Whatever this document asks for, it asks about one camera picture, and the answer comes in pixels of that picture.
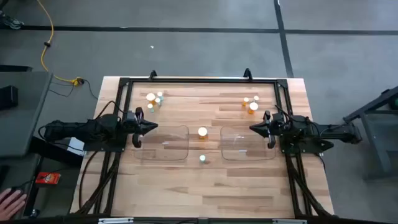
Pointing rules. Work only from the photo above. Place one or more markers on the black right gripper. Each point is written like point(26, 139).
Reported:
point(273, 127)

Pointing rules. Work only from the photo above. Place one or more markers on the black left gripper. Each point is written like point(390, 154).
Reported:
point(138, 127)

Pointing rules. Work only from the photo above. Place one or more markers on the large orange pill bottle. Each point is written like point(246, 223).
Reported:
point(253, 106)
point(202, 132)
point(150, 97)

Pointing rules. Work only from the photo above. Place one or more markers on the small clear pill bottle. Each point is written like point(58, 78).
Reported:
point(256, 98)

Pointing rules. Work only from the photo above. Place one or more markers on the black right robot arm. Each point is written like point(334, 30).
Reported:
point(335, 130)

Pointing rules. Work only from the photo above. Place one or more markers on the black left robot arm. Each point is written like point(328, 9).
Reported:
point(77, 129)

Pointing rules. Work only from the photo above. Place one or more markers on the clear plastic bin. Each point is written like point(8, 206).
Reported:
point(161, 149)
point(245, 149)

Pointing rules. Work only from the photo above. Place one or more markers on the black table clamp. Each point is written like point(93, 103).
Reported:
point(247, 74)
point(153, 74)

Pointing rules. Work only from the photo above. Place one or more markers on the white box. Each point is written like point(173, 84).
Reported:
point(76, 146)

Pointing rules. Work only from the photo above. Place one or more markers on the black control box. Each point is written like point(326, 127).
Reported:
point(49, 149)

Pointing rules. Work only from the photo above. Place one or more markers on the black metal stand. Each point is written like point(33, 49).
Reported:
point(373, 130)

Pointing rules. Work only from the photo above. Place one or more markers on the red flat box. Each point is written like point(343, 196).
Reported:
point(47, 178)

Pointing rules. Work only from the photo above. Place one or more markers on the grey desk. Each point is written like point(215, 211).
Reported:
point(18, 130)

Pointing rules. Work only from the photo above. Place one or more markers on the black rectangular box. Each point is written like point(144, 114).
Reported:
point(7, 97)

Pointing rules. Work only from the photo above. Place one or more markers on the person's hand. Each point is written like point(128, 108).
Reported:
point(11, 203)

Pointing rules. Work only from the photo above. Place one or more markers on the person's shoe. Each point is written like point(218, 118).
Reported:
point(11, 21)

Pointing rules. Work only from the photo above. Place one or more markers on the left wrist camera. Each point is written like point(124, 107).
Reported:
point(130, 116)

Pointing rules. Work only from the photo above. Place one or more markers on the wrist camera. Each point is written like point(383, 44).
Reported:
point(130, 116)
point(277, 117)

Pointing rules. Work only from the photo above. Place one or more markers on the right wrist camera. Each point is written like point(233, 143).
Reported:
point(277, 117)

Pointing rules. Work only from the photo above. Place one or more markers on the silver metal bracket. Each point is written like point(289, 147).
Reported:
point(115, 220)
point(289, 221)

